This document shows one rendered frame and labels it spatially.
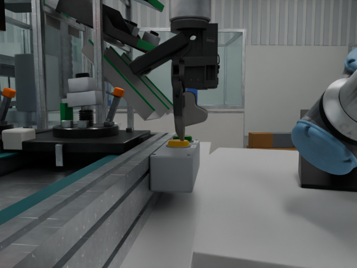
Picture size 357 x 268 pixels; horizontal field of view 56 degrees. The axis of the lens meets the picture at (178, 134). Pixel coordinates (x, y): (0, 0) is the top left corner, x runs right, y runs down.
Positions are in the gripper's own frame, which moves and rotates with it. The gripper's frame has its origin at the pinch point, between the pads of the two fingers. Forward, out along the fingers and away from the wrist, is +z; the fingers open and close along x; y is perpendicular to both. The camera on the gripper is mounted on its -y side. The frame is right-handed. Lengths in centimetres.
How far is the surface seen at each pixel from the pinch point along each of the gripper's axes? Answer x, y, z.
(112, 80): 30.3, -22.4, -11.6
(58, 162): -4.7, -21.6, 5.1
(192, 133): 404, -29, 42
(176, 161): -10.5, 0.9, 3.3
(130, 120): 60, -25, 2
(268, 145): 562, 100, 80
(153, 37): 48, -14, -26
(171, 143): -1.6, -1.1, 1.7
